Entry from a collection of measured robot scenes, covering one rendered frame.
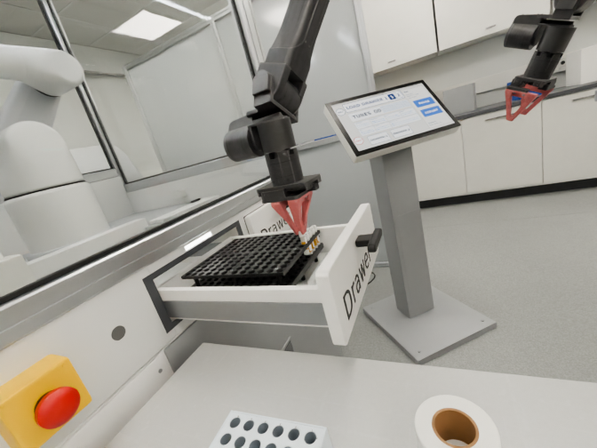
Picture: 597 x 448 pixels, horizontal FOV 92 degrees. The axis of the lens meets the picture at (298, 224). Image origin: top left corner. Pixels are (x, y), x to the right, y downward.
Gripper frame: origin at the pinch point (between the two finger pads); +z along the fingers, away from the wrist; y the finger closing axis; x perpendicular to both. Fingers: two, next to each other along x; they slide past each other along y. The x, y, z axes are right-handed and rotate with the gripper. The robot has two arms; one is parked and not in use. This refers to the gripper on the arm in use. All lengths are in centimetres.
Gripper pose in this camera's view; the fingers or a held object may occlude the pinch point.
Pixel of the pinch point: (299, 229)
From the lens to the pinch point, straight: 53.2
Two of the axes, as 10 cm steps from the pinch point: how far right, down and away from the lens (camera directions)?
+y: 8.8, -0.8, -4.6
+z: 2.3, 9.3, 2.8
